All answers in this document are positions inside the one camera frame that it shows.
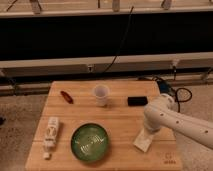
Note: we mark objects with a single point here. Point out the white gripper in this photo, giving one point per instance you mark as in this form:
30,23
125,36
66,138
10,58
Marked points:
148,130

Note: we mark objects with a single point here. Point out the white sponge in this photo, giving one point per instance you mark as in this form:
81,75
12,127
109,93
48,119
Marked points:
143,140

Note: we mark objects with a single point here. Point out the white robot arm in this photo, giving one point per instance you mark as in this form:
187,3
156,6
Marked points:
159,112

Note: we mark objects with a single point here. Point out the black rectangular block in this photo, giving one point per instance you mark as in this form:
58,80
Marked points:
137,101

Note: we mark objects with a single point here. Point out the blue black device on floor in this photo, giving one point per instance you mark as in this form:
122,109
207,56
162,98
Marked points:
164,87

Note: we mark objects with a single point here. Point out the translucent plastic cup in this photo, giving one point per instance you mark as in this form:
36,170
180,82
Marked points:
101,92

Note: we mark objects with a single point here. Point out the green glass bowl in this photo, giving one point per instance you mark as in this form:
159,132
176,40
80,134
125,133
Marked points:
89,143

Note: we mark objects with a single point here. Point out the red chili pepper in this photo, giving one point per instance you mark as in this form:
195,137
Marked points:
67,97

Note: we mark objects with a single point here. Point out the white squeeze tube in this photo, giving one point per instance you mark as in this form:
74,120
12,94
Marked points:
51,133

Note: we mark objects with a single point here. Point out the small white cube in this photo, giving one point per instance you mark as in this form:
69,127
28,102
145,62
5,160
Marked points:
46,156

